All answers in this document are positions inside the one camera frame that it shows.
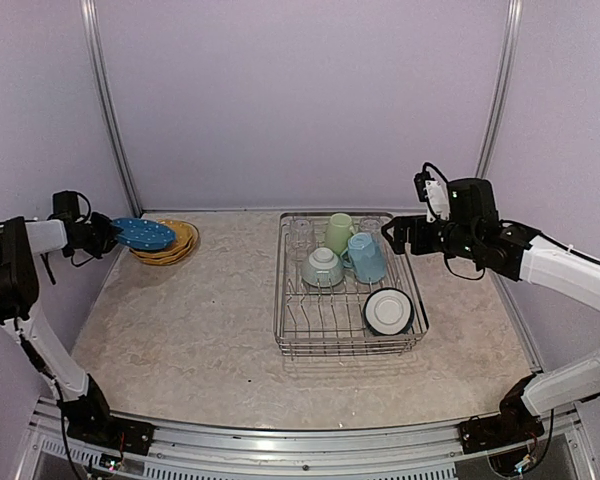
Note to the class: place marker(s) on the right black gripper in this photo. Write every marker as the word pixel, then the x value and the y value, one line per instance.
pixel 419 246

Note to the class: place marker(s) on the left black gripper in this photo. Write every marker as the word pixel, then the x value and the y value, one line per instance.
pixel 107 228

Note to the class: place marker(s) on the blue dotted plate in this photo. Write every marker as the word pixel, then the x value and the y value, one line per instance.
pixel 144 235

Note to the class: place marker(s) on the small yellow dotted plate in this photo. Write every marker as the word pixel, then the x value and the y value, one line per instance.
pixel 186 235

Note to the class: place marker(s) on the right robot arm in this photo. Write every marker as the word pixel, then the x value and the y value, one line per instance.
pixel 462 221

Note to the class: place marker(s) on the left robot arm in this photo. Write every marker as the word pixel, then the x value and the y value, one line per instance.
pixel 68 230

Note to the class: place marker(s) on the clear glass tumbler right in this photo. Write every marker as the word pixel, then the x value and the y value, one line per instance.
pixel 371 225

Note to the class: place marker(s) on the clear glass tumbler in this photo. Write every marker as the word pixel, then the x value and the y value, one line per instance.
pixel 371 225
pixel 301 238

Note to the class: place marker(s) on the light blue mug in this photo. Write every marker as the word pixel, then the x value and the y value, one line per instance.
pixel 364 257

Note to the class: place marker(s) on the green mug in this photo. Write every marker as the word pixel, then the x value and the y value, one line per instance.
pixel 339 230

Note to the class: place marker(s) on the black rimmed white bowl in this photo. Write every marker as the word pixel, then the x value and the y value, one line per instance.
pixel 388 312

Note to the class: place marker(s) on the green grid pattern bowl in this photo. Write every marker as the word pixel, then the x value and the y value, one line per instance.
pixel 322 268

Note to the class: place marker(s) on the beige floral plate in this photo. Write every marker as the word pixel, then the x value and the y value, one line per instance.
pixel 190 252

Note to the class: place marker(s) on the clear glass tumbler left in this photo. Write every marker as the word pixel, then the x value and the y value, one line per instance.
pixel 301 238

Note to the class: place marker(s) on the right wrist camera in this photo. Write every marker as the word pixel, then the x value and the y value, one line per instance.
pixel 431 188

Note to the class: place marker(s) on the metal wire dish rack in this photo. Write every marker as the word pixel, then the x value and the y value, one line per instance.
pixel 316 321

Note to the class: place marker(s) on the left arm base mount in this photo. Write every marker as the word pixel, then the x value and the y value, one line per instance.
pixel 112 432

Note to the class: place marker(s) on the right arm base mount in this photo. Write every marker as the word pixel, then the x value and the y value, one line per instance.
pixel 479 434

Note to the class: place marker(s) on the aluminium front rail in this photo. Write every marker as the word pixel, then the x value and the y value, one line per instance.
pixel 182 450

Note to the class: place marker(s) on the left aluminium corner post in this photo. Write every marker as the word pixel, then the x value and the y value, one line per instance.
pixel 88 9

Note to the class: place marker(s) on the aluminium corner post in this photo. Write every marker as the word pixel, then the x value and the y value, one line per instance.
pixel 88 9
pixel 503 77

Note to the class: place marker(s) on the right aluminium corner post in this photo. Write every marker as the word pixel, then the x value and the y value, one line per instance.
pixel 503 77

